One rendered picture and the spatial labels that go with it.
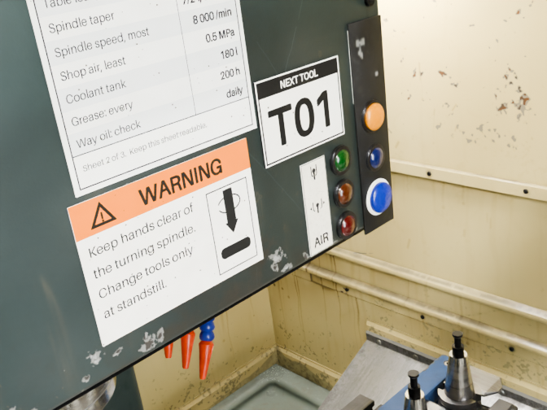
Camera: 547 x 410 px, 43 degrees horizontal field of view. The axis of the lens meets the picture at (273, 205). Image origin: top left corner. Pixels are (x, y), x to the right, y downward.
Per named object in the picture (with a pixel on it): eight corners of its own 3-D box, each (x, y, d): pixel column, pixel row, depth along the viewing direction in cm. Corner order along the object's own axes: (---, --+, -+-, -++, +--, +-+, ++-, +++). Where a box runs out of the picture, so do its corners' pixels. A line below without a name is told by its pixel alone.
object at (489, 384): (508, 383, 107) (509, 379, 107) (491, 401, 104) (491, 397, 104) (468, 367, 112) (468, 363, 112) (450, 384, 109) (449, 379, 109)
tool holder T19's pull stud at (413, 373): (413, 388, 96) (411, 367, 95) (423, 393, 95) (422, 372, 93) (405, 394, 95) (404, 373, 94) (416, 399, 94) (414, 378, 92)
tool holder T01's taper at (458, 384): (452, 379, 107) (450, 342, 104) (479, 388, 104) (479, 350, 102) (439, 394, 104) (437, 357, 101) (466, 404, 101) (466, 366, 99)
